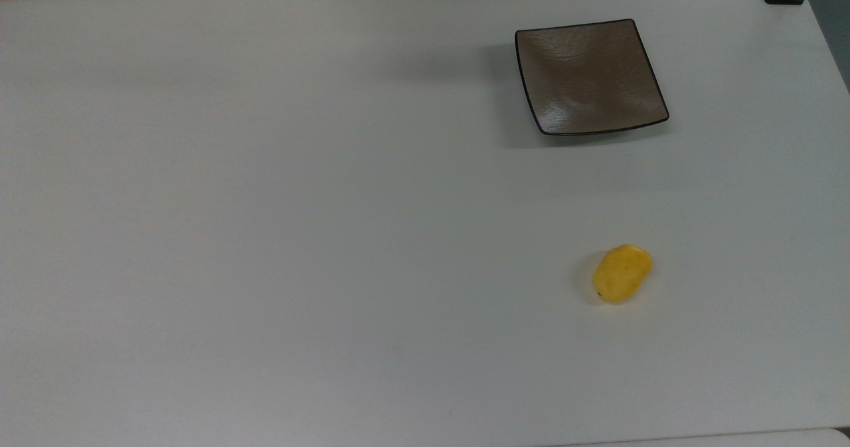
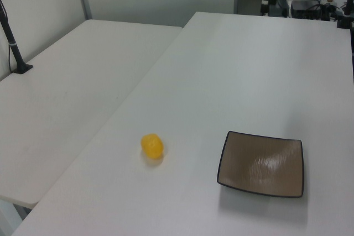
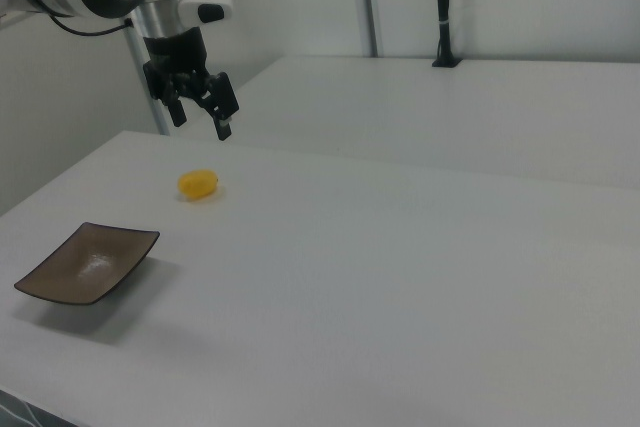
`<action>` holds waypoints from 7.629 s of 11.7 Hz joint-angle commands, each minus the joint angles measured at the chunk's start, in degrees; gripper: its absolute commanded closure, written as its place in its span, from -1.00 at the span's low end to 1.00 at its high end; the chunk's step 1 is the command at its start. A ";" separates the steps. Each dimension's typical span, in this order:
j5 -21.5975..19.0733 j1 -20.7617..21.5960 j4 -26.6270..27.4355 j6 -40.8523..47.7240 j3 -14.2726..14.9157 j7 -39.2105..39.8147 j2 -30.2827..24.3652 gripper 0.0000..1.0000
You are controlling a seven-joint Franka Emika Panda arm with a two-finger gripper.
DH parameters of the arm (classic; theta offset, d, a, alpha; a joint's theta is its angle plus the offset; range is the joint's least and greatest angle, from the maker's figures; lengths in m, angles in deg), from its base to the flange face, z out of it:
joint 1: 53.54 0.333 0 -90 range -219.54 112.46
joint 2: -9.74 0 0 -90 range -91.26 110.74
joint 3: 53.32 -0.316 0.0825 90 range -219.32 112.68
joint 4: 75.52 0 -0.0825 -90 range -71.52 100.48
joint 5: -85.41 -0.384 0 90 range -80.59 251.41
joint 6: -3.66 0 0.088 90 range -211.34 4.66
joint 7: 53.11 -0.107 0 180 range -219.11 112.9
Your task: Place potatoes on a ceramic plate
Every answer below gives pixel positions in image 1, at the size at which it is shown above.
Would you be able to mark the square brown ceramic plate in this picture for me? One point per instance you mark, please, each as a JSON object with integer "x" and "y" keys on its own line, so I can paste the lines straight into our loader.
{"x": 588, "y": 78}

